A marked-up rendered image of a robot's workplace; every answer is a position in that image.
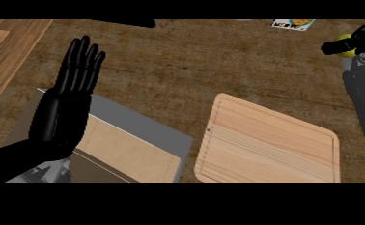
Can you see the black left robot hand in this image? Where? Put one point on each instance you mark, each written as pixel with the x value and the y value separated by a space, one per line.
pixel 59 119

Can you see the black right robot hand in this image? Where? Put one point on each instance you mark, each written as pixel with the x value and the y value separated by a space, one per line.
pixel 356 40

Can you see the yellow-green pear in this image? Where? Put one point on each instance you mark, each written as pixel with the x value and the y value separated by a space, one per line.
pixel 343 37

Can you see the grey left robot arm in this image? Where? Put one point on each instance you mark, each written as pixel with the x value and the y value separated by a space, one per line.
pixel 48 174

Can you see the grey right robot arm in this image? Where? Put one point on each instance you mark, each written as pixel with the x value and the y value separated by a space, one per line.
pixel 356 84

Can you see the pale wooden cutting board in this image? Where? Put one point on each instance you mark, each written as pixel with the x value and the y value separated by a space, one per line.
pixel 271 142

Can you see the white printed packet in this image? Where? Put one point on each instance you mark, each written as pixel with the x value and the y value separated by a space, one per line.
pixel 291 24

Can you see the grey flat panel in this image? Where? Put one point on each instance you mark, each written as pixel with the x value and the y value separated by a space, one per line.
pixel 142 126

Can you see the tan wooden panel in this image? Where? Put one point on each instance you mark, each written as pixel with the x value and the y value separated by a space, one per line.
pixel 129 154

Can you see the pale wood plank surface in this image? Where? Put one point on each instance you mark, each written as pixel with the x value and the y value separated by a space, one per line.
pixel 19 42

